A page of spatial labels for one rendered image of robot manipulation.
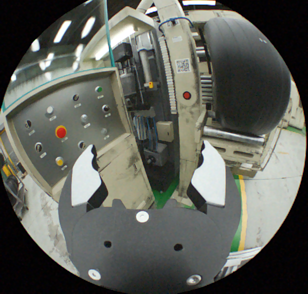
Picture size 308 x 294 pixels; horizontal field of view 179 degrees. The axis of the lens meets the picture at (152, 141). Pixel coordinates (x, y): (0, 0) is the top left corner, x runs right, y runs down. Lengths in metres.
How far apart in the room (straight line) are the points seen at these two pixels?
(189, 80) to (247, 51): 0.33
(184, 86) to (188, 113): 0.14
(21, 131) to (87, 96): 0.33
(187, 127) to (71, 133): 0.58
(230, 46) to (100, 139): 0.61
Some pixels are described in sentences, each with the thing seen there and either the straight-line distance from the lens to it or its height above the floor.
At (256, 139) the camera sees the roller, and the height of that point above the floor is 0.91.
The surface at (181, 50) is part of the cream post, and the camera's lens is 0.56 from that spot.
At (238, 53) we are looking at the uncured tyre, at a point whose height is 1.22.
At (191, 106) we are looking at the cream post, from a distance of 0.54.
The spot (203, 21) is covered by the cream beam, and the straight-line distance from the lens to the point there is 0.94.
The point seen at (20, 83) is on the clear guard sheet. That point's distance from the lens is 0.49.
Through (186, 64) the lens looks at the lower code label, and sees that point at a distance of 0.54.
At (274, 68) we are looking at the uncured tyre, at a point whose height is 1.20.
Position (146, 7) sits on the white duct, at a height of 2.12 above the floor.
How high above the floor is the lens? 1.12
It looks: 30 degrees down
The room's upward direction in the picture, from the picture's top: 11 degrees counter-clockwise
